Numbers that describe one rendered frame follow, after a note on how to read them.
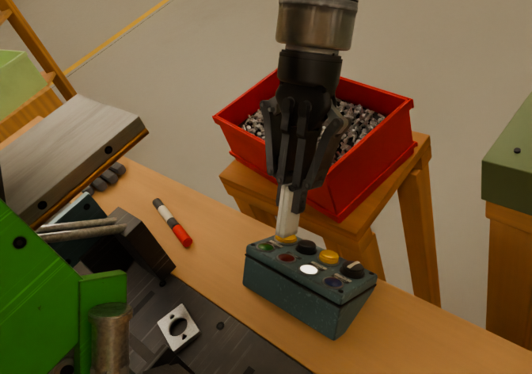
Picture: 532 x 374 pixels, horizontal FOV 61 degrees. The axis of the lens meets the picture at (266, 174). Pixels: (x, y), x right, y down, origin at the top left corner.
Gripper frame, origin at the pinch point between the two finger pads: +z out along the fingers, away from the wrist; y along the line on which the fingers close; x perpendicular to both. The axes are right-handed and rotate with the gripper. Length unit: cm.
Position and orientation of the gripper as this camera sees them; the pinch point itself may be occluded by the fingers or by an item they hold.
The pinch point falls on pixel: (289, 209)
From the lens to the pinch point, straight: 60.0
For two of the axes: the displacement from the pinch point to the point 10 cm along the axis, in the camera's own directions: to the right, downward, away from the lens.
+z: -1.1, 9.5, 2.9
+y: -7.3, -2.8, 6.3
